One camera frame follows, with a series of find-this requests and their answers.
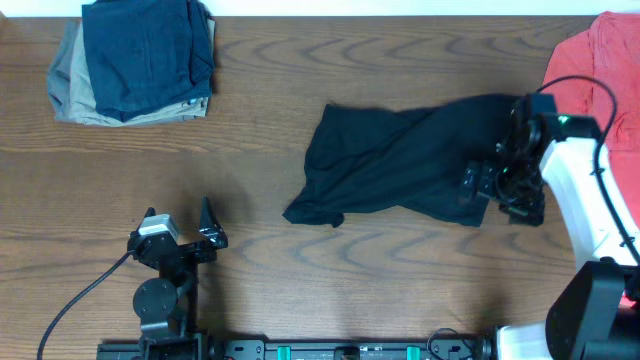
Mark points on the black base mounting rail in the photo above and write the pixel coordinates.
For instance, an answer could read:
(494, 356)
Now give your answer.
(445, 348)

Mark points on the folded grey garment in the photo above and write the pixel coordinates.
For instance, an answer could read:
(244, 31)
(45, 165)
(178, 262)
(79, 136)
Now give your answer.
(58, 74)

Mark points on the black t-shirt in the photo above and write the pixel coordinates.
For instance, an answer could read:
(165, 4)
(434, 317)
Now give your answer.
(364, 160)

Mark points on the folded navy blue garment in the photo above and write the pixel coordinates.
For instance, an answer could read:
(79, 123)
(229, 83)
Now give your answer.
(143, 55)

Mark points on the folded beige garment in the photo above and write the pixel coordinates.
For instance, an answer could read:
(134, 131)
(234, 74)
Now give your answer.
(83, 104)

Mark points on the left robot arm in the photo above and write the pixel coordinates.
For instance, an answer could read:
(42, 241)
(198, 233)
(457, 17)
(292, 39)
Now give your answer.
(167, 304)

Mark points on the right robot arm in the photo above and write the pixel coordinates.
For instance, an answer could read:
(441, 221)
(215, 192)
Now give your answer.
(597, 314)

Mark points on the red t-shirt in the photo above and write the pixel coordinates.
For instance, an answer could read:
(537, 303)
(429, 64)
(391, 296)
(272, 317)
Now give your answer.
(609, 52)

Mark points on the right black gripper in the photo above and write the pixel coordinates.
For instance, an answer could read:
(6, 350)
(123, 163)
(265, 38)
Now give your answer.
(485, 181)

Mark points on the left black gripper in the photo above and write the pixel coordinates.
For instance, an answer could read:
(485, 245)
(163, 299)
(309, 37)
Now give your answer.
(181, 250)

